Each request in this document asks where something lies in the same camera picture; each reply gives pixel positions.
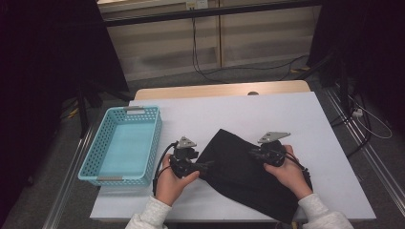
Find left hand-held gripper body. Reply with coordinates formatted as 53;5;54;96
169;136;204;179

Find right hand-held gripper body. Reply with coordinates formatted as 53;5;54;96
254;131;291;168

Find black shorts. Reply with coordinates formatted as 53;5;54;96
190;128;314;225

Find light blue plastic basket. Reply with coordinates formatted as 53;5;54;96
77;105;163;187

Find person's left hand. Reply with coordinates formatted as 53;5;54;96
155;154;201;207

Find person's right hand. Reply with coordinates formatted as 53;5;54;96
263;144;313;200

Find wooden table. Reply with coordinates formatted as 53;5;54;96
133;79;311;101

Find black tripod stand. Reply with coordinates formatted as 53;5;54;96
294;51;352;113
75;79;136;139

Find black horizontal bar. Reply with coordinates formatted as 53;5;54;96
103;0;323;28

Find black curtain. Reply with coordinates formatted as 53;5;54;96
0;0;130;225
307;0;405;135

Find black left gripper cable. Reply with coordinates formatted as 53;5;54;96
152;141;180;197

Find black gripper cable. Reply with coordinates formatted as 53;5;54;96
152;141;180;197
280;152;311;183

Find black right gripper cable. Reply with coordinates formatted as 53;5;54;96
280;152;311;183

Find thick black floor cable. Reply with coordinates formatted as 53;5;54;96
329;92;373;159

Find metal floor rail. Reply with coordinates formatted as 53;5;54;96
42;126;97;229
324;87;405;218

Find white floor cable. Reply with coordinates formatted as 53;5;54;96
348;94;394;140

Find black hanging wall cable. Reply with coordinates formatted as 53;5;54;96
190;15;230;85

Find white wall socket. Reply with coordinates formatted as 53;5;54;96
185;0;209;10

